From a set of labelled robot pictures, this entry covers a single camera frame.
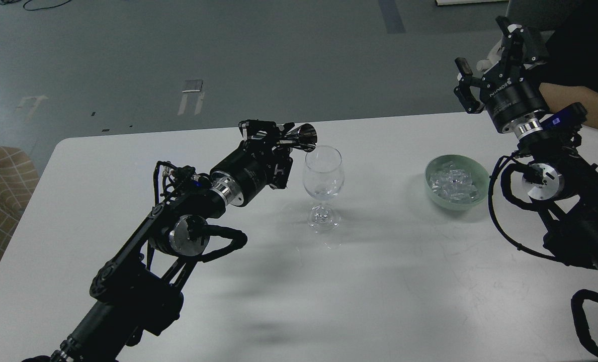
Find clear wine glass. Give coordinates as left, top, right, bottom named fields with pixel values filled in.
left=302, top=146, right=345, bottom=232

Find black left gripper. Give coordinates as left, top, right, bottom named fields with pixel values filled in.
left=210, top=120, right=296, bottom=208

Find steel double jigger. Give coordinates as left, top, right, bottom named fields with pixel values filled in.
left=276, top=123, right=318, bottom=153

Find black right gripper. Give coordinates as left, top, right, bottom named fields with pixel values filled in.
left=454, top=16, right=550, bottom=134

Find black floor cable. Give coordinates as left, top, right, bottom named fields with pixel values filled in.
left=0, top=0, right=72, bottom=21

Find white office chair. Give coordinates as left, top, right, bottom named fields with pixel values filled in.
left=476, top=1, right=588, bottom=75

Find clear ice cubes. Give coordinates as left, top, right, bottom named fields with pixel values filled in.
left=428, top=167, right=483, bottom=205

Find person's black clothed torso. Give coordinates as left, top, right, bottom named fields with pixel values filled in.
left=533, top=1, right=598, bottom=93

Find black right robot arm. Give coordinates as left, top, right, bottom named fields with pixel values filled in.
left=454, top=16, right=598, bottom=358

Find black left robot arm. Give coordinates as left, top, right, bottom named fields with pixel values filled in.
left=30, top=120, right=317, bottom=361

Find green bowl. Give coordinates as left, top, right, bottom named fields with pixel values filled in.
left=424, top=154, right=490, bottom=212

